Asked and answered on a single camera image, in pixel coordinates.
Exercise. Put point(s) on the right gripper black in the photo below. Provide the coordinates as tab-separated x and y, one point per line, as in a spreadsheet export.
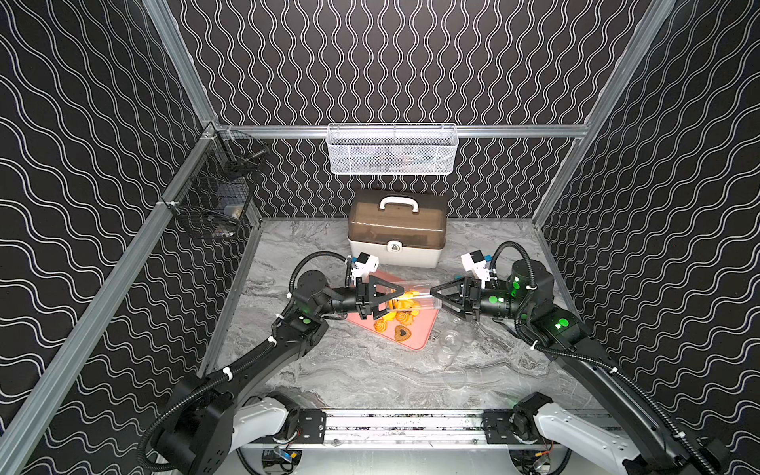
463	284

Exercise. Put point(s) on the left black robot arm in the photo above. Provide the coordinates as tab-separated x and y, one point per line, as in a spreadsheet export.
207	418

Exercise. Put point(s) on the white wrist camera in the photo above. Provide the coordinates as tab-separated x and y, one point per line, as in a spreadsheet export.
362	266
477	264

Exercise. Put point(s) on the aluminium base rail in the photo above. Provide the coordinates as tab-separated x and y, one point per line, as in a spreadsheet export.
445	429

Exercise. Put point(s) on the white wire wall basket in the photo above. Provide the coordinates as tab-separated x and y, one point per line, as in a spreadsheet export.
392	149

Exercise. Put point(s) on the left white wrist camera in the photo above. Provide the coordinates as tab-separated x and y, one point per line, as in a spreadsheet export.
362	266

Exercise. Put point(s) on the clear cookie jar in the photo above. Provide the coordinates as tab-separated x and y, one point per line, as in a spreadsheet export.
416	300
449	346

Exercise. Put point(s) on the orange swirl cookie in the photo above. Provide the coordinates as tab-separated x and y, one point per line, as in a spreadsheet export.
405	318
381	326

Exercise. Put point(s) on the black wire wall basket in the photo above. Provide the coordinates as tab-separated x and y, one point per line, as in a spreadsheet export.
213	203

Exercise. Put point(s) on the pink plastic tray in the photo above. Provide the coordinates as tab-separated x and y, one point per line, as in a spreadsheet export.
423	324

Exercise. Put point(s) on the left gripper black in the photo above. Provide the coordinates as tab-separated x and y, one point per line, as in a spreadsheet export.
362	297

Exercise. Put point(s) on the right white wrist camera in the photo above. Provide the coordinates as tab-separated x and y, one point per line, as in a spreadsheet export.
477	264

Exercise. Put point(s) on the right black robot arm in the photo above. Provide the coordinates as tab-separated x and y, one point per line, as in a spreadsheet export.
516	292

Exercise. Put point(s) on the brown white storage box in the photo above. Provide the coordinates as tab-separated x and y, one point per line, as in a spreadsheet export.
403	229

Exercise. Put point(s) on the brown heart cookie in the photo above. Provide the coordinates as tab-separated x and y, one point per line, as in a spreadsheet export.
402	333

